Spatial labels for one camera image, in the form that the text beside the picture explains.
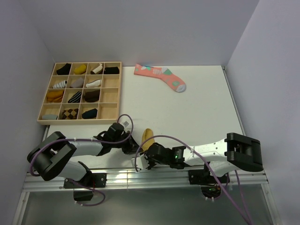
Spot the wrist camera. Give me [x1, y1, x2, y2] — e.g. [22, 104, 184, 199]
[121, 120, 132, 129]
[131, 155, 150, 171]

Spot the tan yellow sock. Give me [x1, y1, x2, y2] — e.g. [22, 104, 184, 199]
[142, 128, 155, 152]

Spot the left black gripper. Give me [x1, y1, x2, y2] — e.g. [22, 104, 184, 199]
[111, 130, 143, 154]

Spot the rolled brown white sock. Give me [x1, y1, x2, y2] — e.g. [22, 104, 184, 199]
[90, 63, 103, 75]

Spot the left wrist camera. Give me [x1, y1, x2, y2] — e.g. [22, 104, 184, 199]
[121, 120, 132, 129]

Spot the rolled black white striped sock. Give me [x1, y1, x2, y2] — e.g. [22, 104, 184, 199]
[68, 91, 82, 103]

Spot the rolled light blue sock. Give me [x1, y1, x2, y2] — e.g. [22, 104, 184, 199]
[42, 114, 58, 120]

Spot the wooden compartment tray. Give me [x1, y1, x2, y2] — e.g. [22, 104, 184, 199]
[37, 62, 122, 125]

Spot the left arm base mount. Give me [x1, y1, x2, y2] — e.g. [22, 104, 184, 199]
[63, 172, 107, 202]

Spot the rolled brown argyle sock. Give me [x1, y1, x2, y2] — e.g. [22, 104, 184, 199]
[61, 108, 79, 120]

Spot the rolled dark brown sock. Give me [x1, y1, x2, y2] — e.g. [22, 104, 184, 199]
[84, 90, 100, 103]

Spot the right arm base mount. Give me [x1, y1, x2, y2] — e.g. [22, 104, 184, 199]
[188, 165, 222, 200]

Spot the rolled grey sock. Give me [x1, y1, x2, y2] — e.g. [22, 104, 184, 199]
[70, 77, 84, 88]

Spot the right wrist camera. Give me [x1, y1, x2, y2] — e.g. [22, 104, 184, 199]
[131, 155, 150, 171]

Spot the rolled mustard yellow sock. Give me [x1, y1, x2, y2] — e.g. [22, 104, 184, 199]
[74, 64, 87, 75]

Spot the rolled navy sock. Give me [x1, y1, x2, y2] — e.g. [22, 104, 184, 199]
[82, 108, 98, 119]

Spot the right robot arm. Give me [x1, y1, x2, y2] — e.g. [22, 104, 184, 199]
[132, 133, 263, 183]

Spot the rolled orange sock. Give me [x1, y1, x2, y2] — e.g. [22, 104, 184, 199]
[46, 90, 64, 103]

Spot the pink patterned sock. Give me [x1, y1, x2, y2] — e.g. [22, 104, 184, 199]
[134, 64, 187, 93]

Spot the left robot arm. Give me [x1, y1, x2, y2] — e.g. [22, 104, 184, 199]
[27, 123, 138, 187]

